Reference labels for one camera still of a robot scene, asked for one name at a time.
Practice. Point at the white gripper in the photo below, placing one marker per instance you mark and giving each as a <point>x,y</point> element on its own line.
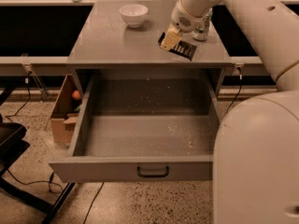
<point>186,21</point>

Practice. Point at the black rxbar chocolate wrapper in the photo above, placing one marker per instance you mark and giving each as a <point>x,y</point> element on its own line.
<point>183,49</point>

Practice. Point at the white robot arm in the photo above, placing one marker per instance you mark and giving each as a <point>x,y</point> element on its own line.
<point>256,151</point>

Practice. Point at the grey cabinet counter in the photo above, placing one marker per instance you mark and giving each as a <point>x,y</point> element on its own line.
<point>106,42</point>

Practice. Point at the open grey top drawer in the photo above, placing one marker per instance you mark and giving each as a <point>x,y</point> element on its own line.
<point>126,122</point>

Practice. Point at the green white soda can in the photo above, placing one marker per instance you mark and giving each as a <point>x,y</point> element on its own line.
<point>200,33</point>

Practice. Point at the white ceramic bowl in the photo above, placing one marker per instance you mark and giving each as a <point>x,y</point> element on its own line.
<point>134,14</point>

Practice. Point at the orange fruit in box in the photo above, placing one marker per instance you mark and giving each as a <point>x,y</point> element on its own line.
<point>76,95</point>

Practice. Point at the brown cardboard box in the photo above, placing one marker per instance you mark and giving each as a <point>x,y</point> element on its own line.
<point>61,119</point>

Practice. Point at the black chair base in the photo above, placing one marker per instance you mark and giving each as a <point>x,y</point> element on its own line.
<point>31,171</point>

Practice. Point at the black drawer handle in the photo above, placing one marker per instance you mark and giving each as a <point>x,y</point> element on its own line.
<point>152,173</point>

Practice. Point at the grey wall rail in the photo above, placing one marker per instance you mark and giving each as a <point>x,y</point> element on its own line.
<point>34,64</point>

